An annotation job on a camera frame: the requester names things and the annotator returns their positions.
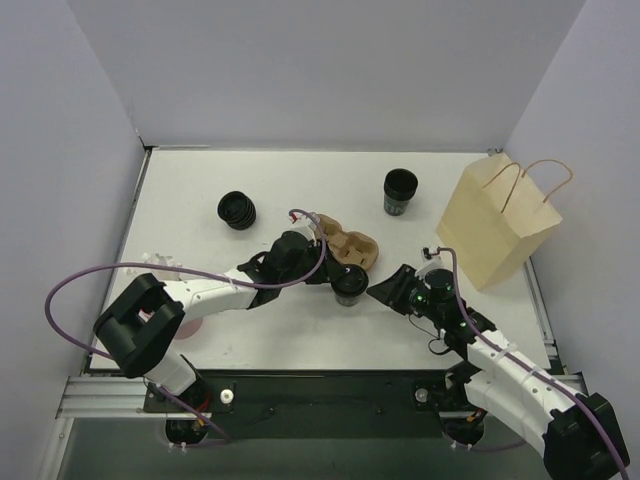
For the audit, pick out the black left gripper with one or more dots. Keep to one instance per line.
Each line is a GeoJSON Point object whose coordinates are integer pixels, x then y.
{"type": "Point", "coordinates": [327, 270]}

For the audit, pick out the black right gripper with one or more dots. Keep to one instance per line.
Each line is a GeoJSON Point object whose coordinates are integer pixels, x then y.
{"type": "Point", "coordinates": [400, 290]}

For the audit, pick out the brown pulp cup carrier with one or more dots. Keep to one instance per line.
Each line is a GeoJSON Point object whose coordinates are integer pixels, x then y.
{"type": "Point", "coordinates": [349, 247]}

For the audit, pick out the tan paper bag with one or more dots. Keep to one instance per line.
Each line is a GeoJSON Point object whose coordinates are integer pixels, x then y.
{"type": "Point", "coordinates": [497, 217]}

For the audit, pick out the black paper coffee cup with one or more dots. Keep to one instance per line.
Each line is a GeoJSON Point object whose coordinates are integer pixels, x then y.
{"type": "Point", "coordinates": [346, 299]}

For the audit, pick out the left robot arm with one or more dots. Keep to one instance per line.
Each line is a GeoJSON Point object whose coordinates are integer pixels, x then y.
{"type": "Point", "coordinates": [137, 329]}

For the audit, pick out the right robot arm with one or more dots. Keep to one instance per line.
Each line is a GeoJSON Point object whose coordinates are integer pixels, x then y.
{"type": "Point", "coordinates": [576, 435]}

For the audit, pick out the stack of black cups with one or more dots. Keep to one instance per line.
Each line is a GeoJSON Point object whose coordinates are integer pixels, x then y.
{"type": "Point", "coordinates": [399, 188]}

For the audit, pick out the stack of black lids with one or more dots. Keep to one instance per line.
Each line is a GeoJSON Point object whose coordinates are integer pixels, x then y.
{"type": "Point", "coordinates": [237, 210]}

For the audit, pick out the pink straw holder cup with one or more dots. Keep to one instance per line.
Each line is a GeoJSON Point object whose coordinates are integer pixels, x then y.
{"type": "Point", "coordinates": [188, 329]}

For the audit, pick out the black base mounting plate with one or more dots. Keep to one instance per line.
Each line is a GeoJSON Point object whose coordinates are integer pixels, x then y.
{"type": "Point", "coordinates": [318, 404]}

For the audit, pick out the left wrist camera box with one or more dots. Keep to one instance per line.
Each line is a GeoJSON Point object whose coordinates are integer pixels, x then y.
{"type": "Point", "coordinates": [306, 225]}

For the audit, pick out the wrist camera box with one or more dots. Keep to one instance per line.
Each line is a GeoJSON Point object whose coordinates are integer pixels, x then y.
{"type": "Point", "coordinates": [431, 261]}
{"type": "Point", "coordinates": [306, 225]}

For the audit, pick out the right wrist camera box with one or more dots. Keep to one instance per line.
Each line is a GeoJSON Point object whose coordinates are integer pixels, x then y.
{"type": "Point", "coordinates": [431, 261]}

